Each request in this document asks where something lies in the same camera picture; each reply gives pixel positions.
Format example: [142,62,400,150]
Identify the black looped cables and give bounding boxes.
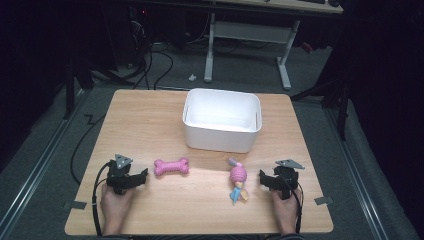
[132,42,175,90]

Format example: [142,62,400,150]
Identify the desk with grey legs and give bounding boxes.
[203,0,344,91]

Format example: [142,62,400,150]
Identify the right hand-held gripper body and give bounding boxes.
[272,158,306,201]

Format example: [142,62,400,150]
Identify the person's right hand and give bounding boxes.
[270,188,303,224]

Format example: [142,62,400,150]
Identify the metal floor rail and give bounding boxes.
[327,109,390,240]
[0,89,86,232]

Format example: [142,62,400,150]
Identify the dark computer tower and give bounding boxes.
[112,5,152,69]

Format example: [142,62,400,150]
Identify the white plastic bin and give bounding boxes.
[182,87,263,154]

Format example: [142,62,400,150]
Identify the person's left hand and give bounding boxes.
[100,183,135,224]

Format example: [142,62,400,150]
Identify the pink ball rope toy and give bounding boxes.
[227,157,250,206]

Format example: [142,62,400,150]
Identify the black floor cable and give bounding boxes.
[69,113,107,186]

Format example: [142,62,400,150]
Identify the pink bone toy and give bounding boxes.
[153,156,191,177]

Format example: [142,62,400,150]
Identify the black metal stand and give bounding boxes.
[289,74,352,142]
[62,58,97,121]

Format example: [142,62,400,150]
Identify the grey tape piece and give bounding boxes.
[62,199,88,211]
[314,195,334,206]

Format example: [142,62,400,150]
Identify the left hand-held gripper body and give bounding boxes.
[106,153,135,196]

